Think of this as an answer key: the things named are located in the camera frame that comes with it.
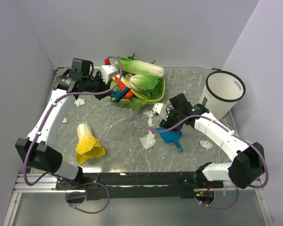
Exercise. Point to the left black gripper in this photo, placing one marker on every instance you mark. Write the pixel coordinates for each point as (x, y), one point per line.
(104, 87)

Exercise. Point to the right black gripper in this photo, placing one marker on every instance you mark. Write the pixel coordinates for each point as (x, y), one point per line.
(167, 123)

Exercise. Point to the blue hand brush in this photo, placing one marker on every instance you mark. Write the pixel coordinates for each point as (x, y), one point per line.
(119, 93)

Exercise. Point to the blue dustpan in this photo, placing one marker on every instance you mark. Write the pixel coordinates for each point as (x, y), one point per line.
(172, 137)

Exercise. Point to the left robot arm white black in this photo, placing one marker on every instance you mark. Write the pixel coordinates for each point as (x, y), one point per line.
(36, 150)

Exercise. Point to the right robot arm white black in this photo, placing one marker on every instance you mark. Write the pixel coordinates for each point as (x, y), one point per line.
(247, 162)

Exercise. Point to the green vegetable tray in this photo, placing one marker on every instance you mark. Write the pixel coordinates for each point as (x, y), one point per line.
(151, 97)

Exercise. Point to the paper scrap far left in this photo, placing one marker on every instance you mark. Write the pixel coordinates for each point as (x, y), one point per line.
(79, 102)

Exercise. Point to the paper scrap near tray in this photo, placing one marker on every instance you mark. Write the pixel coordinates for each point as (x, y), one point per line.
(149, 113)

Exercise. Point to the paper scrap right of centre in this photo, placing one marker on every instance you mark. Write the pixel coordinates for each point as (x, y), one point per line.
(150, 123)

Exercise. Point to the orange carrot toy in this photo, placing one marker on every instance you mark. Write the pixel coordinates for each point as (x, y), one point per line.
(129, 95)

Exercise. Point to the long napa cabbage toy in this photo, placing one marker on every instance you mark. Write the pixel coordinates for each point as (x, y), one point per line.
(133, 66)

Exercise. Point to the short napa cabbage toy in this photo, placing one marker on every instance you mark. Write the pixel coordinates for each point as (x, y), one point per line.
(140, 82)

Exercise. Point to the paper scrap near dustpan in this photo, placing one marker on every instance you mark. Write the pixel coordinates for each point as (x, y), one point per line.
(206, 144)

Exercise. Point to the green leafy herb toy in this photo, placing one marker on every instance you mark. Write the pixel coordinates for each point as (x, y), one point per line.
(137, 103)

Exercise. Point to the white trash bin black rim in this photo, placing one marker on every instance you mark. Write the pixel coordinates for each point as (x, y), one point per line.
(221, 92)

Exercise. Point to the large centre paper scrap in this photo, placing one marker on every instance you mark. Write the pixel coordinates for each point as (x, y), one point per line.
(148, 141)

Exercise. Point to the yellow white cabbage toy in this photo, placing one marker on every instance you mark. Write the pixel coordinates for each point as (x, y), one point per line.
(88, 146)

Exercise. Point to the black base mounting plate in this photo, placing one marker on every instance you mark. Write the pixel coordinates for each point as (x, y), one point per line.
(140, 185)

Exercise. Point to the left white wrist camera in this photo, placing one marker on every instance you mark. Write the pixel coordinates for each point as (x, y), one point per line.
(108, 72)

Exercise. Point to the aluminium rail frame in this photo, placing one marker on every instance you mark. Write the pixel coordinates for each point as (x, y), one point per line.
(43, 205)

